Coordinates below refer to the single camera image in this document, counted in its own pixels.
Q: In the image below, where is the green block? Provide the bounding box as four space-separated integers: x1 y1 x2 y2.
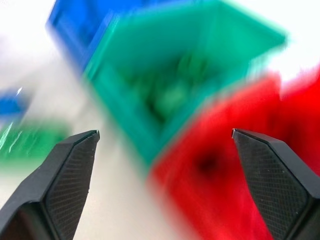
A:
0 119 72 166

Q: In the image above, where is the red plastic bin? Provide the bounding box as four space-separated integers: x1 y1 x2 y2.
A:
146 71 320 240

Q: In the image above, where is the blue block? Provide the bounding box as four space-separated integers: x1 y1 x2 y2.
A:
0 87 32 121

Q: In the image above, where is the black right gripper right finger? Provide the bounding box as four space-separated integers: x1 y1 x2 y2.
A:
231 128 320 240

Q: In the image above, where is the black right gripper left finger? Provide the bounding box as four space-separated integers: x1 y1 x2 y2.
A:
0 129 101 240

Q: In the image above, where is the blue plastic bin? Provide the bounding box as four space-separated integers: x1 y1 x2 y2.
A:
44 0 121 73

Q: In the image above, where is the green plastic bin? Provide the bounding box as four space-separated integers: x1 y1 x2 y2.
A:
83 0 288 167

